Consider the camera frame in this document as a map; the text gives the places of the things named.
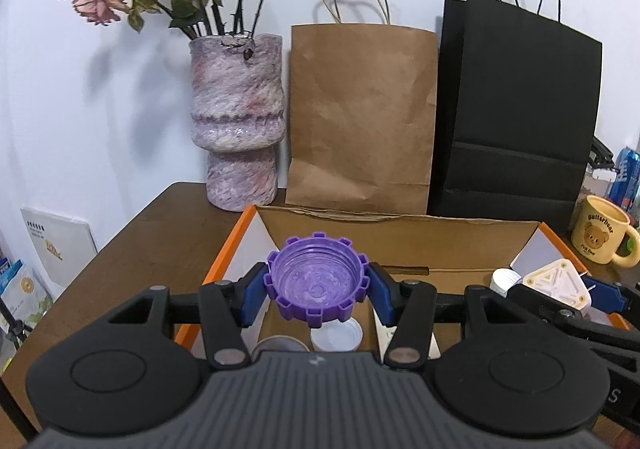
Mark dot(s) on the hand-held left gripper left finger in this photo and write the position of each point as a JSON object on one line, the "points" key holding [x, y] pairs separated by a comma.
{"points": [[255, 296]]}

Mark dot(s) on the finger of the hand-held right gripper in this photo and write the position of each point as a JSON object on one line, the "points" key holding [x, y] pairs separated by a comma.
{"points": [[607, 296], [540, 304]]}

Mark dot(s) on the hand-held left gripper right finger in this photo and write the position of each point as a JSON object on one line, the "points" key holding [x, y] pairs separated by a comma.
{"points": [[381, 294]]}

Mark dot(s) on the white plug adapter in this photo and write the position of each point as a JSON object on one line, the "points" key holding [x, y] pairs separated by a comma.
{"points": [[555, 284]]}

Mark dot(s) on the small white cap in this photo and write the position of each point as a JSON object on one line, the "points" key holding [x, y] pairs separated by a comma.
{"points": [[501, 279]]}

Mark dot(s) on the white remote control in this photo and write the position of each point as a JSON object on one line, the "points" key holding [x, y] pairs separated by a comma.
{"points": [[382, 341]]}

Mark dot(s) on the white tape roll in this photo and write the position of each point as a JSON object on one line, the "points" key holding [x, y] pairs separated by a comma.
{"points": [[280, 346]]}

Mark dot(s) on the red cardboard box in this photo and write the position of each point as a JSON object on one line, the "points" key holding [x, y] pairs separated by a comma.
{"points": [[400, 239]]}

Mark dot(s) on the purple notched bottle cap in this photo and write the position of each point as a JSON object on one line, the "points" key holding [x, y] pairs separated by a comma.
{"points": [[315, 279]]}

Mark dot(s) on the wide white ribbed cap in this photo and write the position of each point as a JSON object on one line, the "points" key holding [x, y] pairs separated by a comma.
{"points": [[335, 336]]}

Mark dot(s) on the green small bottle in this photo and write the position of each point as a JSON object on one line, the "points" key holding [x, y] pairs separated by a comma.
{"points": [[632, 244]]}

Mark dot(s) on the yellow bear mug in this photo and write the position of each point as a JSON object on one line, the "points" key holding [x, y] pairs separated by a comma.
{"points": [[597, 234]]}

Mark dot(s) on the white jar with grey lid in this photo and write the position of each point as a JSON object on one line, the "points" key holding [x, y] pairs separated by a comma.
{"points": [[597, 181]]}

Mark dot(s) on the blue drink can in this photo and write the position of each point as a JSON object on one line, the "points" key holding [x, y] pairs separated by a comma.
{"points": [[627, 174]]}

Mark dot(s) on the black paper bag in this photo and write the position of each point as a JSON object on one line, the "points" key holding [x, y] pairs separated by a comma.
{"points": [[520, 129]]}

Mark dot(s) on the brown paper bag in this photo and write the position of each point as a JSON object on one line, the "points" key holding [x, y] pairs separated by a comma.
{"points": [[360, 119]]}

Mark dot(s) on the purple mottled vase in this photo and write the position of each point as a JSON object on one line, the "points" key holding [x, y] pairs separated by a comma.
{"points": [[235, 119]]}

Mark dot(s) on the white and green bag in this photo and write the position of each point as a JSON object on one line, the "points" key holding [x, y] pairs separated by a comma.
{"points": [[25, 296]]}

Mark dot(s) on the black light stand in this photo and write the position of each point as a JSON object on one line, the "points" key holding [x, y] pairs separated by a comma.
{"points": [[18, 329]]}

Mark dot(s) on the blue and white bag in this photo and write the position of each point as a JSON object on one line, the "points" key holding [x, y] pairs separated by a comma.
{"points": [[7, 276]]}

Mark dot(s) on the white wall panel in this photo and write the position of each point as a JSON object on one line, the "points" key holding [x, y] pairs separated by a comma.
{"points": [[55, 244]]}

